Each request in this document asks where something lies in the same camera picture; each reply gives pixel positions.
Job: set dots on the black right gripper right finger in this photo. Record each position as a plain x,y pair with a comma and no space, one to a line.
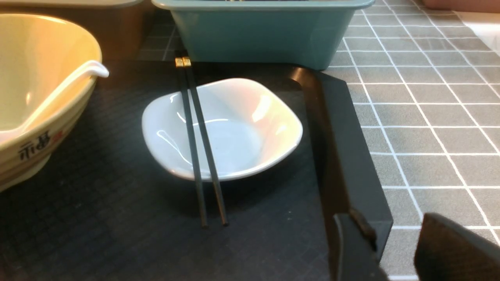
447,251

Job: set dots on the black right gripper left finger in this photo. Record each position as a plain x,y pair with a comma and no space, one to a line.
355,258

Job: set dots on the white square sauce dish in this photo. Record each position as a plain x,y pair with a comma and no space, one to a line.
250,129

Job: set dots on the black chopstick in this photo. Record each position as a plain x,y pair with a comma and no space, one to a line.
205,138
181,74

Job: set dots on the white ceramic soup spoon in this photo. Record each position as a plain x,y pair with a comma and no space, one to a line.
86,70

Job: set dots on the yellow noodle bowl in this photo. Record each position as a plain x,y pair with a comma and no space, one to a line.
37,53

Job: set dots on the blue plastic chopstick bin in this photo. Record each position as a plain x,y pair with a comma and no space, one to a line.
302,32

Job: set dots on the black plastic serving tray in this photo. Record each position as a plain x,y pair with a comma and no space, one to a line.
102,209

